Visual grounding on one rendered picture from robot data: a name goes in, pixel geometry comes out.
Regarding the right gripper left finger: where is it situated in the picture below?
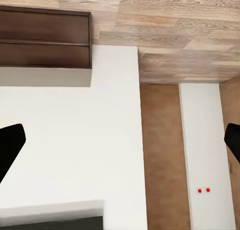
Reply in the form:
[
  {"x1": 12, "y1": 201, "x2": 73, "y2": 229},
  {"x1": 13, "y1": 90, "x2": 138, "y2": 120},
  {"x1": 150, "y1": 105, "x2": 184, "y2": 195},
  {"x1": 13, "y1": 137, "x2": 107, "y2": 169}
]
[{"x1": 0, "y1": 123, "x2": 26, "y2": 183}]

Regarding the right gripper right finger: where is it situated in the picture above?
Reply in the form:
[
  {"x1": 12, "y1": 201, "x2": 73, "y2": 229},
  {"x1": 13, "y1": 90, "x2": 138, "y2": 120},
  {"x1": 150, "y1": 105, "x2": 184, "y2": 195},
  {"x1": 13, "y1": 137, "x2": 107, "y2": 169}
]
[{"x1": 224, "y1": 123, "x2": 240, "y2": 163}]

